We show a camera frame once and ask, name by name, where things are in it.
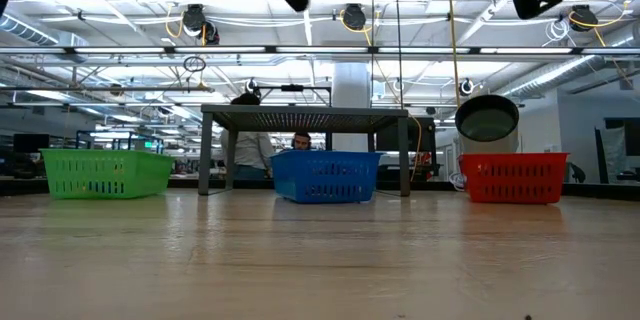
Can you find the green plastic basket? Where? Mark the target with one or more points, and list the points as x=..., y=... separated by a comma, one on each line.
x=100, y=157

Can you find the person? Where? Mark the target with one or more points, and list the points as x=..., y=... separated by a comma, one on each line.
x=301, y=141
x=250, y=150

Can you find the black monitor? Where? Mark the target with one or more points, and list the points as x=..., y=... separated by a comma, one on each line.
x=31, y=142

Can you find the black office chair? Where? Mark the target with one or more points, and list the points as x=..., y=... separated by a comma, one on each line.
x=576, y=172

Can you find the small ceiling reel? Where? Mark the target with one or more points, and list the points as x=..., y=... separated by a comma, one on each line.
x=466, y=86
x=252, y=87

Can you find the grey perforated metal shelf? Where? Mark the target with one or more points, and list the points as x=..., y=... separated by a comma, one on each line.
x=300, y=110

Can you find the black background workstation frame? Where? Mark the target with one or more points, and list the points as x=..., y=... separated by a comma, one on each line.
x=120, y=134

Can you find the blue plastic basket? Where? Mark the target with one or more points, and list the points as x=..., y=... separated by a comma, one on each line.
x=325, y=162

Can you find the red plastic basket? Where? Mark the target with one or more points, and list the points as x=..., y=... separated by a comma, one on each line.
x=515, y=162

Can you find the black overhead camera rig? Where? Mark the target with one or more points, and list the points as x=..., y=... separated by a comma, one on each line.
x=292, y=88

